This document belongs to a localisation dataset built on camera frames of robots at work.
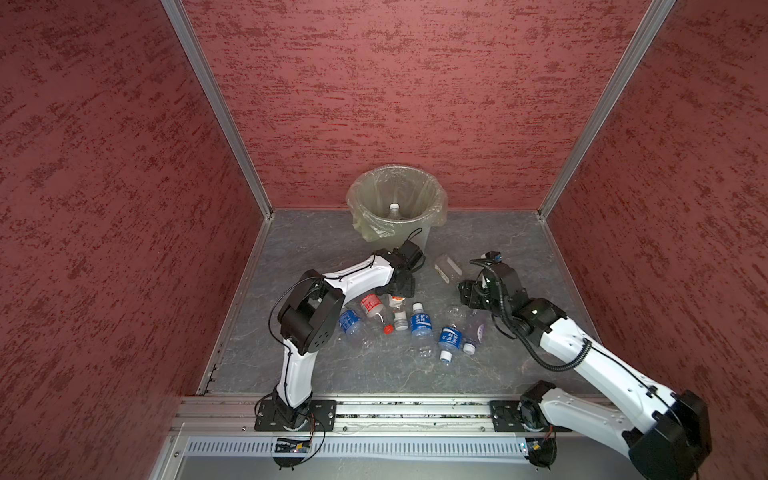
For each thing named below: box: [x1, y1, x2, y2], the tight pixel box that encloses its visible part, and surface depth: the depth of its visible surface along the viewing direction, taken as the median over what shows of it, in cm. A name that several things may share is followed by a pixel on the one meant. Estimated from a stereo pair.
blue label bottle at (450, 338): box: [438, 324, 463, 363], surface depth 84 cm
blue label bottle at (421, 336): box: [409, 302, 434, 360], surface depth 87 cm
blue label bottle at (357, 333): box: [338, 310, 370, 349], surface depth 87 cm
